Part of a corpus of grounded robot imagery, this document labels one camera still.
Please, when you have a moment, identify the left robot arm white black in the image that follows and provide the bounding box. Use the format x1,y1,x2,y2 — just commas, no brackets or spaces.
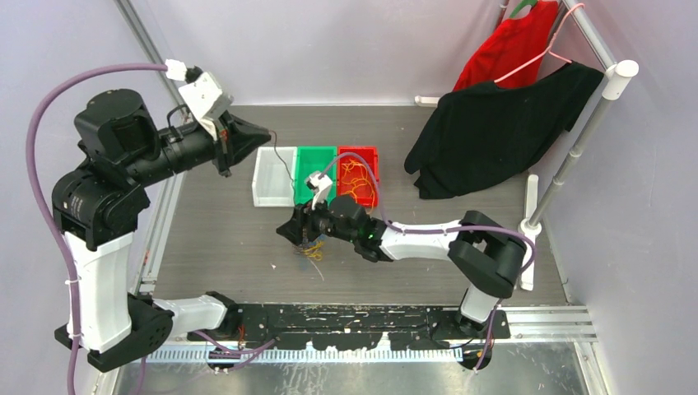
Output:
52,89,271,372

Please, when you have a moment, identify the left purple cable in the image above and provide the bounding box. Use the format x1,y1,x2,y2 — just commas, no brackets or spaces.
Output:
25,58,189,395

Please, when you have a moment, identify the white plastic bin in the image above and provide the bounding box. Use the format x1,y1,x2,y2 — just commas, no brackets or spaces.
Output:
251,146,297,207

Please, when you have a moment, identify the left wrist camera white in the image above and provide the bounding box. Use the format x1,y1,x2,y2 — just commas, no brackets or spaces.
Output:
179,67,232,141

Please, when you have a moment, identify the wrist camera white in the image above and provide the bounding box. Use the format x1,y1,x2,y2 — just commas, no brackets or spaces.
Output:
179,67,232,141
305,171,334,210

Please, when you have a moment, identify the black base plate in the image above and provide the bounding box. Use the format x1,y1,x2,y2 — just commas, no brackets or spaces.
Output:
206,304,510,351

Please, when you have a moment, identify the pink clothes hanger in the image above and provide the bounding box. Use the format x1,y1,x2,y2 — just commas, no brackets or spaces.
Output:
494,2,585,84

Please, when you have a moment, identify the red plastic bin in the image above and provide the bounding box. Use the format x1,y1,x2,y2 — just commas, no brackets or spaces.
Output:
336,146,379,209

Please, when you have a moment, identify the black shirt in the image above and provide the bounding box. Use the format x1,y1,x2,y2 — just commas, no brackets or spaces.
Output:
403,62,604,200

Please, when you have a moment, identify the green clothes hanger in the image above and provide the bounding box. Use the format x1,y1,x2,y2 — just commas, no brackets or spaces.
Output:
509,0,537,19

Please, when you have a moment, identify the green plastic bin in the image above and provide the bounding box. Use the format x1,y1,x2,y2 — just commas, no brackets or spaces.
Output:
294,146,337,204

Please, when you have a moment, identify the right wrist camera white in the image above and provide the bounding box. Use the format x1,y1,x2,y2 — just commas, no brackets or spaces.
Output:
305,171,334,210

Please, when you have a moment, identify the red shirt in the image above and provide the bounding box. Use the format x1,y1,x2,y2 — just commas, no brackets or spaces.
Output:
453,1,558,91

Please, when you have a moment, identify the aluminium frame post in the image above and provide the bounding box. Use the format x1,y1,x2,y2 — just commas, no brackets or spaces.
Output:
114,0,184,105

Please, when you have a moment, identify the brown cable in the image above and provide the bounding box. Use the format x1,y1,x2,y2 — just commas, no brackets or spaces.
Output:
271,130,306,256

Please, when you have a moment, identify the orange cable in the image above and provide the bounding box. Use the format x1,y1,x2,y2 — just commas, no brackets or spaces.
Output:
341,156,377,207

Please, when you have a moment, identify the white cable duct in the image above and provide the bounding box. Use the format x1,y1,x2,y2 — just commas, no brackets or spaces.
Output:
147,345,463,364

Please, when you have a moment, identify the white clothes rack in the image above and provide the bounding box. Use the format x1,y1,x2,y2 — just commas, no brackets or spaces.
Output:
414,0,640,291

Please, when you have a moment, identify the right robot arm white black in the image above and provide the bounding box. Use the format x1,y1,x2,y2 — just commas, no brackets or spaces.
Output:
276,196,528,338

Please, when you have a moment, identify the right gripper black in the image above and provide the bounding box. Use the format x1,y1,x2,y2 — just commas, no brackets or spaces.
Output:
277,191,357,246

